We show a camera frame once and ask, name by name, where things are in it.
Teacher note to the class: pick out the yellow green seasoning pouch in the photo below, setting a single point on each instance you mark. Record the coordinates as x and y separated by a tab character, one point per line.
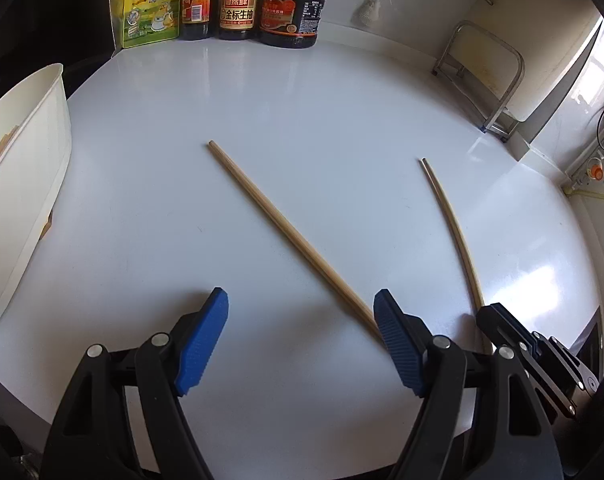
149	15

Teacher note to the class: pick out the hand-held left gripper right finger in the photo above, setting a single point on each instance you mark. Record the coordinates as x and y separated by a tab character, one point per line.
396	340

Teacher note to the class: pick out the white plastic chopstick holder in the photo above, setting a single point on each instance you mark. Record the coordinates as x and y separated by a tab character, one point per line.
27	210

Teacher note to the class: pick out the bunch of chopsticks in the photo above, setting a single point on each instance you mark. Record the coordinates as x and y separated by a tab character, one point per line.
4	145

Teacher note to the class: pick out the dark vinegar bottle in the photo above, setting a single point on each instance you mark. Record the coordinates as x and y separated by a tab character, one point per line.
197	5

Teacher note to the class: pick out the gas valve orange knob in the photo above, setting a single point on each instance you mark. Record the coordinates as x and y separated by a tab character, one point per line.
595	172

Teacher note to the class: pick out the light wooden chopstick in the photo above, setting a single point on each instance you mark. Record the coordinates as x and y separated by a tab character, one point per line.
456	230
292	234

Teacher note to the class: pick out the white cutting board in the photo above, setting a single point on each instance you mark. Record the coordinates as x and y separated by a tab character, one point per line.
556	60

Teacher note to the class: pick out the black stove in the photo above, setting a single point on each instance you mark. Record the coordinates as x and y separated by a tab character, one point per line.
42	10

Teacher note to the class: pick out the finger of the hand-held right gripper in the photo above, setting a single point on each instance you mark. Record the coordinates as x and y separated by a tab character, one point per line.
524	327
501	327

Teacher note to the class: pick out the large dark red-capped sauce jug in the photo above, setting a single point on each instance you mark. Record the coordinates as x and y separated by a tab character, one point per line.
292	15

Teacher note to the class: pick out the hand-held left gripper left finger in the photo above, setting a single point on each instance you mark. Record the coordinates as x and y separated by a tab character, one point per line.
202	340

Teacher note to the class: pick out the soy sauce bottle yellow label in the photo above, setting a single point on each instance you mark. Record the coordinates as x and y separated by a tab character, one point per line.
238	10

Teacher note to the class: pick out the metal board rack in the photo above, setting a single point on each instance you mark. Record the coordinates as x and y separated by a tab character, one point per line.
514	90

